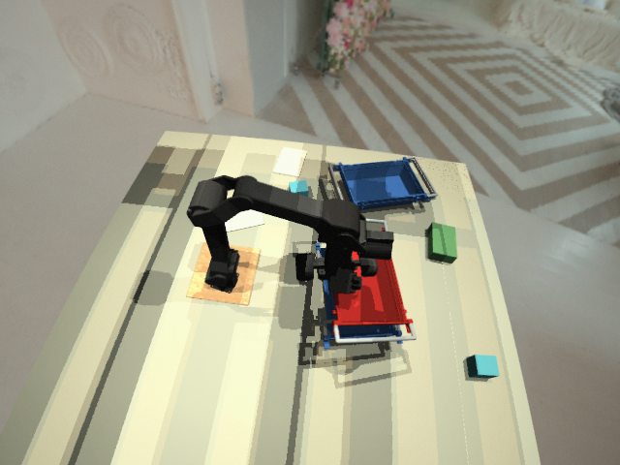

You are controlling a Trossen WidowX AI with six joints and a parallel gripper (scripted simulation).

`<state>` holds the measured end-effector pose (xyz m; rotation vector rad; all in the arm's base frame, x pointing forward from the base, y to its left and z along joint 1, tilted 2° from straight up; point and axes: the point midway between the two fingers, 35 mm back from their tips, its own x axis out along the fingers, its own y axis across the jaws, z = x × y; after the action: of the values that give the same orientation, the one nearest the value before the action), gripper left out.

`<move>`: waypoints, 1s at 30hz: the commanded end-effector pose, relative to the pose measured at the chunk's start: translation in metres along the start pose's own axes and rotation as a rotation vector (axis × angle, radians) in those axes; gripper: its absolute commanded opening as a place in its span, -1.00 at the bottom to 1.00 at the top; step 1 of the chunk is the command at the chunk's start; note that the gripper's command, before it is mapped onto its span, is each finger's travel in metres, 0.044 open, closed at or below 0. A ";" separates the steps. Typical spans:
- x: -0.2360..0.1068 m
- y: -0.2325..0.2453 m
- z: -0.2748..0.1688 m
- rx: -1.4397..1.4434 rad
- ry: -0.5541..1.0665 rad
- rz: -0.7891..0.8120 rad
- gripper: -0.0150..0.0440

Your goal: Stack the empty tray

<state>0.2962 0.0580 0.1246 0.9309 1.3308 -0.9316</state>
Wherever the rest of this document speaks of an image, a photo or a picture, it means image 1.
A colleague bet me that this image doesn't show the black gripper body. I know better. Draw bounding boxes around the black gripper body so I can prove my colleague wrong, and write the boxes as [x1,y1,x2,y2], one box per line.
[295,250,378,281]

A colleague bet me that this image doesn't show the teal cube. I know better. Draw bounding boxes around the teal cube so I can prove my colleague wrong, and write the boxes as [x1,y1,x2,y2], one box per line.
[466,355,500,379]
[289,180,309,197]

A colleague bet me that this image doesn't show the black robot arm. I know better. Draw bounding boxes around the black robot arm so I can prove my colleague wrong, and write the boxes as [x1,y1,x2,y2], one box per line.
[186,175,394,294]

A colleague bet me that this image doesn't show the green block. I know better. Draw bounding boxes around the green block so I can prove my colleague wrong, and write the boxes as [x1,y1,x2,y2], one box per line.
[427,222,458,264]

